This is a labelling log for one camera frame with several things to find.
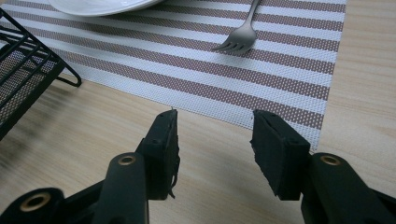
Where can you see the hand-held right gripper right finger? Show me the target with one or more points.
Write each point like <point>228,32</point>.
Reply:
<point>280,155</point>

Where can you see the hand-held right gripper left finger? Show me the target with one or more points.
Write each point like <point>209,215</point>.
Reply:
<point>163,155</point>

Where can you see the dark metal fork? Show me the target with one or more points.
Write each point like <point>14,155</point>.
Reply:
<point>241,39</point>

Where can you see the striped woven placemat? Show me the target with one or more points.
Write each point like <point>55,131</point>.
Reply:
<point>186,62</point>

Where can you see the white round plate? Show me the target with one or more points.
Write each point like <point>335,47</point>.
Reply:
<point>99,6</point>

